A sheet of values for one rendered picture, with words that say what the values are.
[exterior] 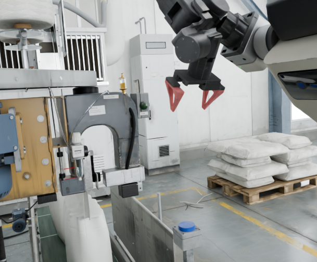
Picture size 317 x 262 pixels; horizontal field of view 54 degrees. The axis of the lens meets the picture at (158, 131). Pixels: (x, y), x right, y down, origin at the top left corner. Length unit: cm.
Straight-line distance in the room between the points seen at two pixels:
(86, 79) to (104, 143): 287
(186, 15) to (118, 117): 48
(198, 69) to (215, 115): 535
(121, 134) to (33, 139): 29
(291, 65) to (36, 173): 80
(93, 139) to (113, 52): 118
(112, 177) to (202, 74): 53
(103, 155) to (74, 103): 290
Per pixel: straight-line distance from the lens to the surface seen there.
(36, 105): 106
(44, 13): 90
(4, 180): 91
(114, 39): 429
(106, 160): 397
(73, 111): 106
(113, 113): 109
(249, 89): 655
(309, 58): 70
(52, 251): 220
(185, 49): 68
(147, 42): 487
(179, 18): 76
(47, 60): 330
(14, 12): 88
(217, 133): 616
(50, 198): 111
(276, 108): 687
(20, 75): 91
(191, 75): 76
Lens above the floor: 134
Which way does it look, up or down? 8 degrees down
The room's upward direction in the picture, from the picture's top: 4 degrees counter-clockwise
